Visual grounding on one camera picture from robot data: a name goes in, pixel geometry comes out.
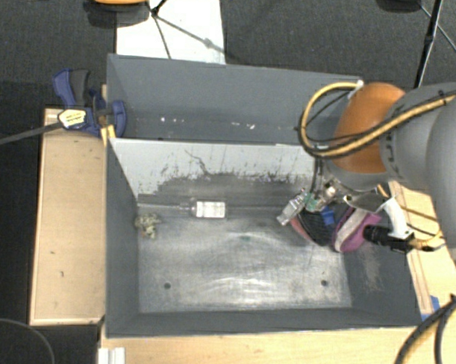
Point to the black cylinder on white bracket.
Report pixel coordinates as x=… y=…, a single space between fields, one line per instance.
x=396 y=220

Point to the clear plastic bottle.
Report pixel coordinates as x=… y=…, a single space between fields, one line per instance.
x=210 y=209

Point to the purple and white sponge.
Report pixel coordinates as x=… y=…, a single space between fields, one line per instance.
x=351 y=230

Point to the grey metal bin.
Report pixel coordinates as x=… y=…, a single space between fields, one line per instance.
x=232 y=260

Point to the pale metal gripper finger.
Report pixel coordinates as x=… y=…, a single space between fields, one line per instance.
x=291 y=216
x=291 y=206

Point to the pale wood board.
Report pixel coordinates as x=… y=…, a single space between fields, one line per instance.
x=69 y=224

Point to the black and red mesh shoe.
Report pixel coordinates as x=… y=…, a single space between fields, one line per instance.
x=316 y=227

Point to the green and white crumpled lump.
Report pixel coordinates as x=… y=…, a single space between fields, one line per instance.
x=147 y=223

